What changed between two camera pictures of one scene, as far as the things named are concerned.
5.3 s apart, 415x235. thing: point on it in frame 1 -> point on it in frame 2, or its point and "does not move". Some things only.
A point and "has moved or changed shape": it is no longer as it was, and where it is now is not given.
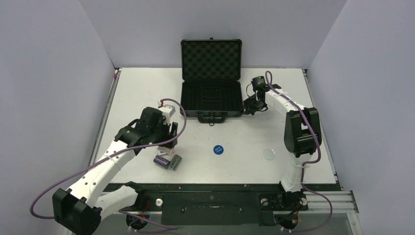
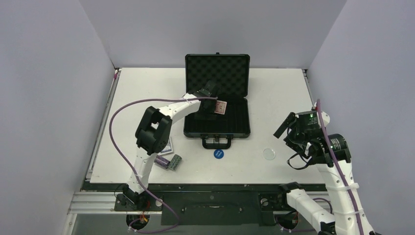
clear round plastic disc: x=269 y=154 does not move
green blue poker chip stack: x=175 y=162 does not move
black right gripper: x=254 y=103 -> x=289 y=130
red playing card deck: x=163 y=150 -> x=220 y=107
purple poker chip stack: x=161 y=161 does not move
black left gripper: x=167 y=128 -> x=212 y=110
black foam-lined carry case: x=211 y=88 has moved or changed shape
